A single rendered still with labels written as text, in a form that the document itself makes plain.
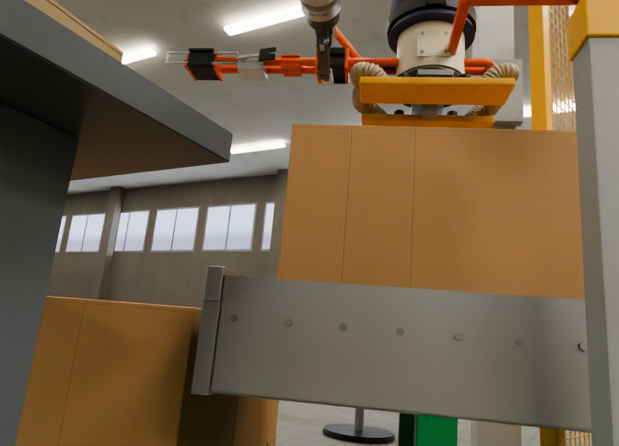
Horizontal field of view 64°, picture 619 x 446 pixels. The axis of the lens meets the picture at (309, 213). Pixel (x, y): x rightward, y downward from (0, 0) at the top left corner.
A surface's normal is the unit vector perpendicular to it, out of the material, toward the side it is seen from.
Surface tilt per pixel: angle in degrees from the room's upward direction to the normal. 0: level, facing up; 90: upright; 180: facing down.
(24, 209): 90
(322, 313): 90
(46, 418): 90
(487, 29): 90
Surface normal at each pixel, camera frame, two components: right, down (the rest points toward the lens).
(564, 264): -0.12, -0.25
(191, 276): -0.48, -0.25
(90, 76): 0.88, -0.04
